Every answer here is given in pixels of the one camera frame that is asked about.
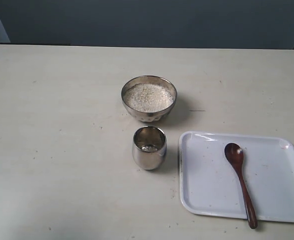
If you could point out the dark red wooden spoon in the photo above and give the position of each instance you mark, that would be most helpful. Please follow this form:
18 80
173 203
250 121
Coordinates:
235 156

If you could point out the steel cup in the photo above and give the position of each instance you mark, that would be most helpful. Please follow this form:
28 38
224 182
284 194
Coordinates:
149 147

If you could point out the steel bowl with rice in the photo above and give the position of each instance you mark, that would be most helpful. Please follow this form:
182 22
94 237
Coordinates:
148 98

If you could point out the white plastic tray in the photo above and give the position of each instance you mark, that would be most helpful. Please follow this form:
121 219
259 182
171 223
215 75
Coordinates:
209 185

